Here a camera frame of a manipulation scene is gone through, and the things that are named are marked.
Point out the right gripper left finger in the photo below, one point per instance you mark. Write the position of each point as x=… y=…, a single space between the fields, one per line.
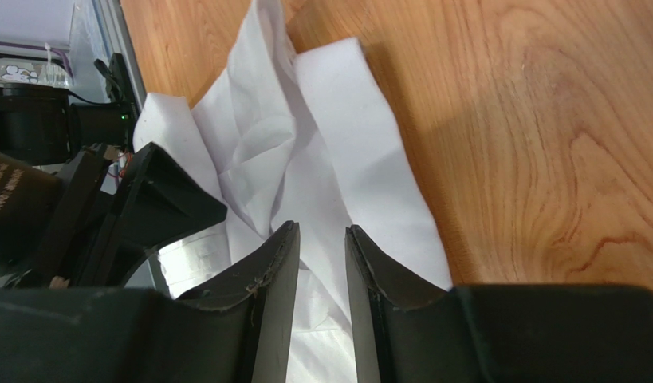
x=235 y=327

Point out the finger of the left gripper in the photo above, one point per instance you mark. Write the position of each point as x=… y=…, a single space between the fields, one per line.
x=155 y=205

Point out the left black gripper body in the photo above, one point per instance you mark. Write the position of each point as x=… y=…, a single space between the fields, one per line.
x=61 y=205

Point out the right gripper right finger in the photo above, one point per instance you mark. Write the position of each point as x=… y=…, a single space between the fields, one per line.
x=406 y=329

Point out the white long sleeve shirt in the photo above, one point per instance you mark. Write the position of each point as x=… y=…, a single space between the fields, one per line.
x=306 y=137

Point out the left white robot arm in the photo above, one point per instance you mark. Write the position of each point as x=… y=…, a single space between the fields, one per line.
x=40 y=128

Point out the aluminium frame rail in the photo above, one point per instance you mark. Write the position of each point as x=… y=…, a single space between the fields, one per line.
x=116 y=38

